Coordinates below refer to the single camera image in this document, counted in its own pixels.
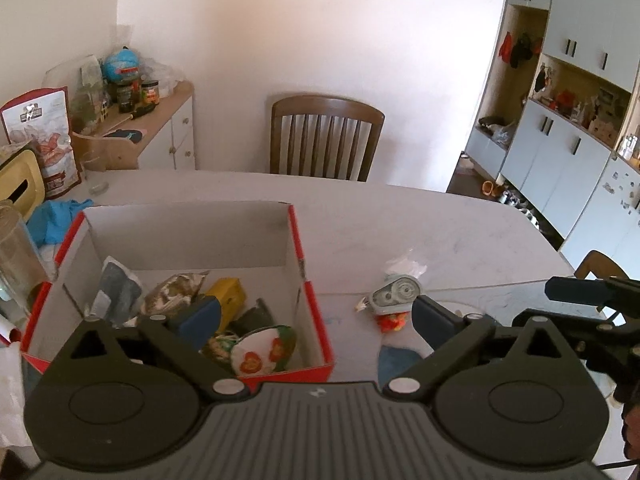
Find clear plastic bag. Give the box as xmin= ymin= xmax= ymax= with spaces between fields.
xmin=42 ymin=54 xmax=107 ymax=137

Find yellow cardboard box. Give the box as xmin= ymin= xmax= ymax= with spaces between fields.
xmin=204 ymin=277 xmax=247 ymax=335

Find pale blue wall cabinets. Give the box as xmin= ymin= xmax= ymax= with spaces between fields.
xmin=464 ymin=0 xmax=640 ymax=241

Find red cardboard box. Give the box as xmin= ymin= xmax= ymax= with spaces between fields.
xmin=20 ymin=201 xmax=335 ymax=392

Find dark glass jar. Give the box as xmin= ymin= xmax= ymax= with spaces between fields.
xmin=115 ymin=80 xmax=141 ymax=114

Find blue cloth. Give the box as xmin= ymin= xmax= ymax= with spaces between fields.
xmin=26 ymin=198 xmax=96 ymax=249

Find white wood-top sideboard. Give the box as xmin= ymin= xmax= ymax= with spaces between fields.
xmin=71 ymin=80 xmax=197 ymax=172

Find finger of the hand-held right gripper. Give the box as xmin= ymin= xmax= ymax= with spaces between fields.
xmin=544 ymin=275 xmax=640 ymax=314
xmin=511 ymin=309 xmax=640 ymax=405

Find printed snack bag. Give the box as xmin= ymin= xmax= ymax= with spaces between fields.
xmin=0 ymin=87 xmax=84 ymax=201

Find brown wooden slat chair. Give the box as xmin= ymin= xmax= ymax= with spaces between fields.
xmin=269 ymin=93 xmax=386 ymax=182

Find clear plastic jar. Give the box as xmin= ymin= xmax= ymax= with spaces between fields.
xmin=0 ymin=200 xmax=52 ymax=313

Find white fridge with magnets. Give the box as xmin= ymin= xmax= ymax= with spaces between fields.
xmin=559 ymin=154 xmax=640 ymax=273

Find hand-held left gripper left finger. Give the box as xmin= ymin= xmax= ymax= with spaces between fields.
xmin=69 ymin=296 xmax=251 ymax=404

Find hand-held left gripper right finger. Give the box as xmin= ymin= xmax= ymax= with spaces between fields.
xmin=382 ymin=295 xmax=582 ymax=402

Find white plastic bag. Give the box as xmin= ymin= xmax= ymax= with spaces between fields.
xmin=0 ymin=344 xmax=32 ymax=450

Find white plastic wrap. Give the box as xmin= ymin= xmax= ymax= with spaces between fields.
xmin=384 ymin=249 xmax=429 ymax=282

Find black handled screwdriver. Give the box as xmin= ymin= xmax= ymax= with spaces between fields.
xmin=116 ymin=104 xmax=157 ymax=122

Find clear drinking glass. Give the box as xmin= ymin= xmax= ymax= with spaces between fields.
xmin=81 ymin=149 xmax=109 ymax=197

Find grey correction tape dispenser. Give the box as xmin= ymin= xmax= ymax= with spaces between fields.
xmin=366 ymin=275 xmax=423 ymax=317

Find silver foil packet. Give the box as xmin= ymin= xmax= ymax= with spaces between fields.
xmin=143 ymin=269 xmax=212 ymax=313

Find blue globe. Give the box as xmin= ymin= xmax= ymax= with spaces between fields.
xmin=102 ymin=47 xmax=141 ymax=84

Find yellow plastic container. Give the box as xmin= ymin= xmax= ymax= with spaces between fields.
xmin=0 ymin=149 xmax=44 ymax=217

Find black hanging bag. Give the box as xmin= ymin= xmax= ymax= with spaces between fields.
xmin=509 ymin=33 xmax=535 ymax=69

